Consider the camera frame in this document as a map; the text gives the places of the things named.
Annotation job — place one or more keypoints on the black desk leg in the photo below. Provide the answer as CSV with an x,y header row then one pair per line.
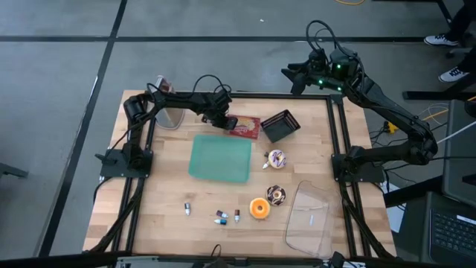
x,y
413,191

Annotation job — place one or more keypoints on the small silver bottle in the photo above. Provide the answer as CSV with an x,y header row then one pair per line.
x,y
187,208

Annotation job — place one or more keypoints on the dark laptop with keyboard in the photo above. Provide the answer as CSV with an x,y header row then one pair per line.
x,y
453,234

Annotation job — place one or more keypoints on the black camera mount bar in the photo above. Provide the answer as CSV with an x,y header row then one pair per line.
x,y
56,260

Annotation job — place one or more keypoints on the white purple-striped toy donut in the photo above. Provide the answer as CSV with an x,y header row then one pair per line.
x,y
271,156

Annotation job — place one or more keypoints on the red snack packet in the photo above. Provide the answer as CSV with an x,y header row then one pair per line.
x,y
249,128

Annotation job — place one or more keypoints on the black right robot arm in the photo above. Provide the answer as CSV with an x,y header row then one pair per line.
x,y
390,108

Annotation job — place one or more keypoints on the black aluminium table frame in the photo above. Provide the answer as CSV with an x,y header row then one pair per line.
x,y
267,95

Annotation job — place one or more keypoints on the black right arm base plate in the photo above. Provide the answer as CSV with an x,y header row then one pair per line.
x,y
368,175

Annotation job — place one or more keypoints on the black slotted plastic basket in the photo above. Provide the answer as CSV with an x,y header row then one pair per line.
x,y
279,128

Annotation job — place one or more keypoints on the small blue bottle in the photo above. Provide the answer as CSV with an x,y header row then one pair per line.
x,y
220,222

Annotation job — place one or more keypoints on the chocolate sprinkled toy donut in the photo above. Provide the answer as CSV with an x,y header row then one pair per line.
x,y
269,195

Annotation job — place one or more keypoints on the orange glazed toy donut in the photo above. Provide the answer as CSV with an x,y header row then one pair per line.
x,y
253,208

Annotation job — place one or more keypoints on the dark grey case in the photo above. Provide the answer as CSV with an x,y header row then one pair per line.
x,y
459,156

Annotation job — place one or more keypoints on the teal translucent plastic bin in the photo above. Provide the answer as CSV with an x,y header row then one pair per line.
x,y
219,158

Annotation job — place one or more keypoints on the black desk foot bar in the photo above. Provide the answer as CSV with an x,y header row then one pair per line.
x,y
427,95

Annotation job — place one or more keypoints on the person's shoe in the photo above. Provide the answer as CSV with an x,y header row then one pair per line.
x,y
440,39
451,75

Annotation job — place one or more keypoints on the black furniture foot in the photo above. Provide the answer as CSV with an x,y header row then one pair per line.
x,y
11,170

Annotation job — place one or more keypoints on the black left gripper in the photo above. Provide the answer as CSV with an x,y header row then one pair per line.
x,y
217,104

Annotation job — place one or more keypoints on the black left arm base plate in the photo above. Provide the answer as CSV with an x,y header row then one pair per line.
x,y
111,169

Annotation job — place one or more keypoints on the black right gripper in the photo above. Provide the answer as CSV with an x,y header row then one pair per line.
x,y
321,69

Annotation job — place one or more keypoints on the small brown-capped white bottle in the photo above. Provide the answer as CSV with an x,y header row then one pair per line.
x,y
237,216

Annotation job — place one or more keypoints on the small purple bottle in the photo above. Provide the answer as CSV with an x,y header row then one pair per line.
x,y
222,214

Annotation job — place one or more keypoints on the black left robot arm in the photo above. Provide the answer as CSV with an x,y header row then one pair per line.
x,y
178,101

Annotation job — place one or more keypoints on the clear plastic container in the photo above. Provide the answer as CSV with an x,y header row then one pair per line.
x,y
297,238

